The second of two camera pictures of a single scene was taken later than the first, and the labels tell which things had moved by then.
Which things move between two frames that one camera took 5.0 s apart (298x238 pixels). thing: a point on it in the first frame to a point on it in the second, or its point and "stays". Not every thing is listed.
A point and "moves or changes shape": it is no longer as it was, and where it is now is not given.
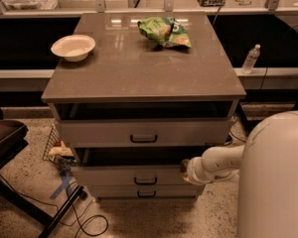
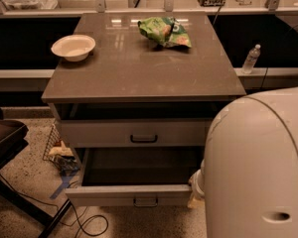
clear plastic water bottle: (251, 59) stays
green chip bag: (166, 32) stays
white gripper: (193, 171) to (198, 184)
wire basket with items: (58, 153) stays
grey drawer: (132, 166) moves or changes shape
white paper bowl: (74, 48) stays
